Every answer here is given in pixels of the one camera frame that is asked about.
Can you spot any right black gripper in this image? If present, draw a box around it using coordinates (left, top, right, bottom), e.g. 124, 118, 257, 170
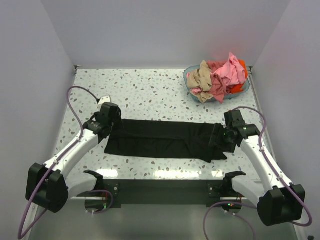
207, 122, 236, 154

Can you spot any black t-shirt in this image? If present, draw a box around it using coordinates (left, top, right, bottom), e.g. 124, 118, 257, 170
104, 119, 227, 163

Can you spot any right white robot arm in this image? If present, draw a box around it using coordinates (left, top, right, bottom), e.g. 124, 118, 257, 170
209, 107, 306, 226

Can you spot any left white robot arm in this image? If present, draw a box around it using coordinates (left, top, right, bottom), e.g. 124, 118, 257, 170
25, 102, 122, 213

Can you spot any orange t-shirt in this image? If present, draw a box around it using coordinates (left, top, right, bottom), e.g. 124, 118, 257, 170
228, 59, 248, 95

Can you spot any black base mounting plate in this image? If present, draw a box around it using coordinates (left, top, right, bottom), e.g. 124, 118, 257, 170
103, 179, 240, 208

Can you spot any light pink t-shirt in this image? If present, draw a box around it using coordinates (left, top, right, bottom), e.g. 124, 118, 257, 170
191, 87, 203, 95

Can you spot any teal plastic laundry basket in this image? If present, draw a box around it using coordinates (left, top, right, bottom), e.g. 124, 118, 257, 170
183, 61, 250, 104

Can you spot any beige t-shirt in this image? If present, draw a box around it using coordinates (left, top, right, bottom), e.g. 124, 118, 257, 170
186, 60, 214, 103

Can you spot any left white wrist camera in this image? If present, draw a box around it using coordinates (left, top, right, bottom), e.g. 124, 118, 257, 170
97, 95, 112, 105

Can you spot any aluminium frame rail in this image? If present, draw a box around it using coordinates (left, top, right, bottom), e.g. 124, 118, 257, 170
19, 149, 308, 240

